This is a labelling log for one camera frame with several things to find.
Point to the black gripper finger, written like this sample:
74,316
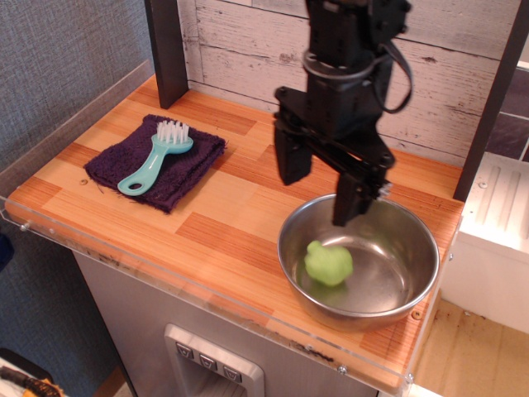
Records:
294,158
354,196

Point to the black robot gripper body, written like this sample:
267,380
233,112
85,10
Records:
337,116

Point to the green toy broccoli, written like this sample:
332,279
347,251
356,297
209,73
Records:
329,265

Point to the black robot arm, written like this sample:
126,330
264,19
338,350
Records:
349,62

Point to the stainless steel pot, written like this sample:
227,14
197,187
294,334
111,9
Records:
396,262

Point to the purple folded towel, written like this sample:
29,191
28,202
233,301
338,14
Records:
178,174

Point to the teal scrub brush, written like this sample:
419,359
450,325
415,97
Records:
171,138

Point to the grey toy fridge cabinet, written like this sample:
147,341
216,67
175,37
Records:
136,314

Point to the silver dispenser button panel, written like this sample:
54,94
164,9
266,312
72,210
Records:
202,368

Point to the clear acrylic edge guard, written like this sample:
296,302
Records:
242,262

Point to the yellow object bottom left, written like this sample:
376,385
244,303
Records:
35,386

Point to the dark right support post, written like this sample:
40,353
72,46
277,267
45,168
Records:
503,77

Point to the dark support post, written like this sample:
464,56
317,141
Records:
166,42
503,77

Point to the dark left support post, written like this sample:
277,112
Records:
166,42

